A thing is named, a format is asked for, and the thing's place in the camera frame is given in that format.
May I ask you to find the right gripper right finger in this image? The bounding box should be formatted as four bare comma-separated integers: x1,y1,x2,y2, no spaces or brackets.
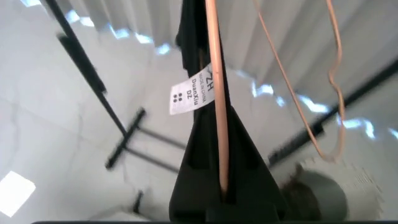
226,106,289,223

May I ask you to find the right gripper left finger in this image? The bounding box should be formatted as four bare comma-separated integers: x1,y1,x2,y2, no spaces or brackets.
169,108,223,223

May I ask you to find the pink clothes hanger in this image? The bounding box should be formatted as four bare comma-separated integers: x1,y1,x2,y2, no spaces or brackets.
204,0,231,193
252,0,347,163

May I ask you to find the black short-sleeved shirt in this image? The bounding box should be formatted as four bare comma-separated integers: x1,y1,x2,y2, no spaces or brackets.
169,0,233,122

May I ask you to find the white laundry basket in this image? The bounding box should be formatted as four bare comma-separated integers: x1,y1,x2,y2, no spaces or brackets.
269,156,385,223

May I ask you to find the black clothes rack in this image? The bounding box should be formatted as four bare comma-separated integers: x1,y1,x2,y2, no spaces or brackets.
40,0,398,174

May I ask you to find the white curtain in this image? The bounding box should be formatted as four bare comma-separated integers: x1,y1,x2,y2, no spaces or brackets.
58,0,398,105

